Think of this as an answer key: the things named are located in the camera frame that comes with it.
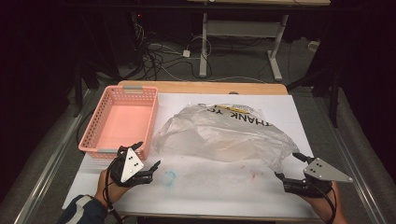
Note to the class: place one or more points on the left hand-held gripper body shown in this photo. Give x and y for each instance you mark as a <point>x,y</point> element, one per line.
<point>130,168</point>

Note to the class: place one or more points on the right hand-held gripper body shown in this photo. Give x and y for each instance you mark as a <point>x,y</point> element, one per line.
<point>323,172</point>

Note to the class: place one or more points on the clear smiley print plastic bag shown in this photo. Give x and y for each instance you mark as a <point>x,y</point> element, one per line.
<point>218,137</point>

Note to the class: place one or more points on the person's left hand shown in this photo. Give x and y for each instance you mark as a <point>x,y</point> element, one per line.
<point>107,189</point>

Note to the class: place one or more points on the person's right hand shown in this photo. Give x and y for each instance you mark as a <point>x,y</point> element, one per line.
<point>327,208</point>

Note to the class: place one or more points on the pink plastic basket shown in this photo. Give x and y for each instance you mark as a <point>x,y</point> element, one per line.
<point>124,121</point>

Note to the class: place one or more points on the white table mat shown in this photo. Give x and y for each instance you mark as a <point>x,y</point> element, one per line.
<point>211,189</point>

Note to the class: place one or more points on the dark stand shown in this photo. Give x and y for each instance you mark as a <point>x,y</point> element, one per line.
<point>330,87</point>
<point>84,81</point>

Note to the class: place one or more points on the white power adapter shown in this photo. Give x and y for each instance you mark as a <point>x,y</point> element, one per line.
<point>186,53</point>

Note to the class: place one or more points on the small white box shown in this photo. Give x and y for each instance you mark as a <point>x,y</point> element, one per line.
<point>313,45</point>

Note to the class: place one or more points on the metal floor rail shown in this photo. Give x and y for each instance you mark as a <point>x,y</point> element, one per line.
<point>351,168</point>
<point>46,174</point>

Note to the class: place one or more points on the metal desk frame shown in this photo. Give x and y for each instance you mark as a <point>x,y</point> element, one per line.
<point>243,28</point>

